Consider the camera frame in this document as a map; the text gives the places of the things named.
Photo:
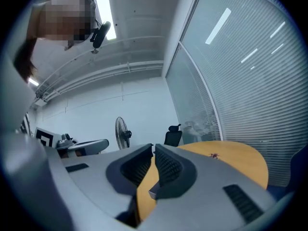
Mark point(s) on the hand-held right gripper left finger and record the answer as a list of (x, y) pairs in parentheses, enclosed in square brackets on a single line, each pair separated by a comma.
[(96, 177)]

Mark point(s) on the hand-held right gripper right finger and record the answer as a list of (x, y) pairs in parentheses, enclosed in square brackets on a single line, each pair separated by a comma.
[(204, 201)]

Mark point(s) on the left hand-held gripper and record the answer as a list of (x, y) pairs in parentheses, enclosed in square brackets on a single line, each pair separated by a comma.
[(47, 137)]

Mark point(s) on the black standing fan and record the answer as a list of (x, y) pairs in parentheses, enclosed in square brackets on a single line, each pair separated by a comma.
[(121, 132)]

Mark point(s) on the small pink potted plant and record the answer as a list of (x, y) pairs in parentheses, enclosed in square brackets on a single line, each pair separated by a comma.
[(213, 155)]

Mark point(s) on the black office chair with headrest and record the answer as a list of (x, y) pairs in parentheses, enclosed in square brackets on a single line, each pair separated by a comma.
[(173, 137)]

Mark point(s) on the white ceiling pipes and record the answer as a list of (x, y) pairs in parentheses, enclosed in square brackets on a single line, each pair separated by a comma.
[(108, 72)]

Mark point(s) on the small ceiling light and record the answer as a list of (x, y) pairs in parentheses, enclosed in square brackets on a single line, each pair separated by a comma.
[(33, 82)]

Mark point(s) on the person's white printed shirt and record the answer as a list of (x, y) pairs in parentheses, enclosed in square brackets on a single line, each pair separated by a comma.
[(12, 100)]

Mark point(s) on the ceiling sprinkler head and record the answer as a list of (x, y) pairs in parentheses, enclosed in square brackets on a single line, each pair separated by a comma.
[(95, 51)]

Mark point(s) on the blue and white chair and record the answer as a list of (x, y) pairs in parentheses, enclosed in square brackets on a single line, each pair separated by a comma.
[(298, 167)]

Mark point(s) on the person's head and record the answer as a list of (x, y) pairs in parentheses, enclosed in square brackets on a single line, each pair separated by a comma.
[(62, 16)]

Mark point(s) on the long ceiling light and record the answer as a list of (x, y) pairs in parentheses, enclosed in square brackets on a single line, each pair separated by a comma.
[(103, 8)]

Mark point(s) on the black head-worn camera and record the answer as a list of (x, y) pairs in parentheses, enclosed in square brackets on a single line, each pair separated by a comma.
[(101, 34)]

